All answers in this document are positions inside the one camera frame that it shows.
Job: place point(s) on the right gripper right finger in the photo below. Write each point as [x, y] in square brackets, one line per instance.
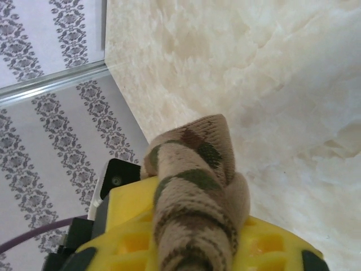
[270, 248]

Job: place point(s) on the brown beige argyle sock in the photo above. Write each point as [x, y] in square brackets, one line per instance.
[191, 197]

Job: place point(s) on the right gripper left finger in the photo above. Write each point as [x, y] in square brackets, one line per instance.
[129, 220]

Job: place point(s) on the aluminium frame post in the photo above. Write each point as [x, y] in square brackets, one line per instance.
[56, 82]

